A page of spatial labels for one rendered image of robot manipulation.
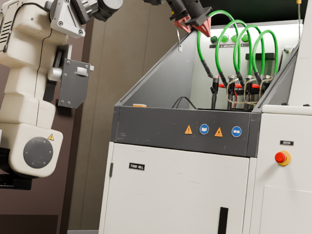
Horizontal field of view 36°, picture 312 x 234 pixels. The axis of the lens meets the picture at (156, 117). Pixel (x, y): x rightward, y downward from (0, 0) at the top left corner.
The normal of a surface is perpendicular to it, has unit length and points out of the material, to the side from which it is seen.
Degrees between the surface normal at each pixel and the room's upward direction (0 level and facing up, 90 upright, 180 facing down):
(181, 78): 90
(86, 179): 90
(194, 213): 90
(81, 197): 90
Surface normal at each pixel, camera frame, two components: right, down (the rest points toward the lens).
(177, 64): 0.80, 0.05
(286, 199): -0.59, -0.12
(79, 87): 0.61, 0.02
